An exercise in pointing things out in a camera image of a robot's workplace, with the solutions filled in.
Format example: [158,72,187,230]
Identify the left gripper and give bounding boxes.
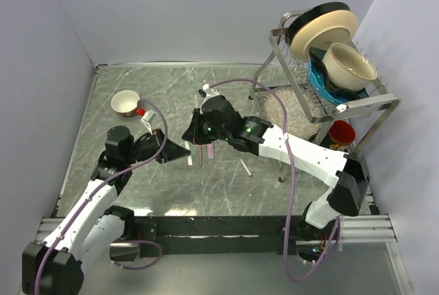
[123,128,191,165]

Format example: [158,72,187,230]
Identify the pink highlighter pen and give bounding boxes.
[206,143,215,160]

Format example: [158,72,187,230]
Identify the white marker pen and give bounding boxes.
[239,158,252,177]
[185,141,193,167]

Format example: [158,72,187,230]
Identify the pink thin pen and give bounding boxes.
[198,145,204,167]

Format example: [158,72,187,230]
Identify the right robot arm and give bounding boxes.
[182,95,370,239]

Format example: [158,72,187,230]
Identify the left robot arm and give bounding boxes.
[22,126,190,294]

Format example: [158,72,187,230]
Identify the small white bowl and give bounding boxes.
[110,90,140,117]

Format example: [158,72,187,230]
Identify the black base bar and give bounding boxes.
[117,215,336,255]

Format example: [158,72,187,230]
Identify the speckled glass plate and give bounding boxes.
[262,86,321,140]

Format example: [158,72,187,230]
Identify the metal dish rack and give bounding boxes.
[253,9,402,152]

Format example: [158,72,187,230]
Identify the red black mug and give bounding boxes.
[320,120,356,151]

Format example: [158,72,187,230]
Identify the blue dotted bowl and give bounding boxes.
[308,59,368,106]

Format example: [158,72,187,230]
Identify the cream ceramic bowl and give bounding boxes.
[322,43,378,92]

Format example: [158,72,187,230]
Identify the black plate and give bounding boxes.
[285,1,351,45]

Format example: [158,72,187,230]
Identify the large cream plate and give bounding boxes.
[290,10,359,62]

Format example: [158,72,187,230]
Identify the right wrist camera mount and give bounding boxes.
[198,84,220,106]

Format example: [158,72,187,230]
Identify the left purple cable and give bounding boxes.
[34,98,169,292]

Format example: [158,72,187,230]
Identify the purple cable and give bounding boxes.
[34,98,169,292]
[209,78,344,282]

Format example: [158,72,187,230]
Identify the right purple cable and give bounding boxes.
[209,78,344,282]

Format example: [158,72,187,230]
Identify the aluminium frame rail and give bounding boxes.
[341,215,397,244]

